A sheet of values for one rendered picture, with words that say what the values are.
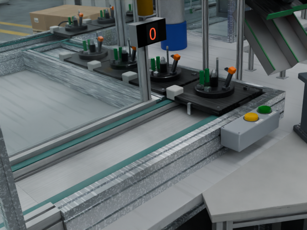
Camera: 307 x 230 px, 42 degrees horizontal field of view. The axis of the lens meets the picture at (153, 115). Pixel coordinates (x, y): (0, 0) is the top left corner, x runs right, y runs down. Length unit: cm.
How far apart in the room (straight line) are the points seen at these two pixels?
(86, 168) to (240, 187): 42
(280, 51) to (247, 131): 53
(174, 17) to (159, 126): 109
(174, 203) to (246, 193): 19
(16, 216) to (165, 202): 41
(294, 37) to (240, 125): 65
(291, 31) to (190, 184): 89
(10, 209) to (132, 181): 33
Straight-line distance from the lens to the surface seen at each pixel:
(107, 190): 95
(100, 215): 97
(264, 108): 128
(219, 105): 131
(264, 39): 161
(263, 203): 106
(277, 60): 158
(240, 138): 116
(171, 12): 227
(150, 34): 128
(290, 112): 154
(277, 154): 127
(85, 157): 117
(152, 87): 148
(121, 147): 120
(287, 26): 176
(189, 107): 133
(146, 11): 126
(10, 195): 78
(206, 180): 113
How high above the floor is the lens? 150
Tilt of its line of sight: 25 degrees down
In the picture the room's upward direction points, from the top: 4 degrees counter-clockwise
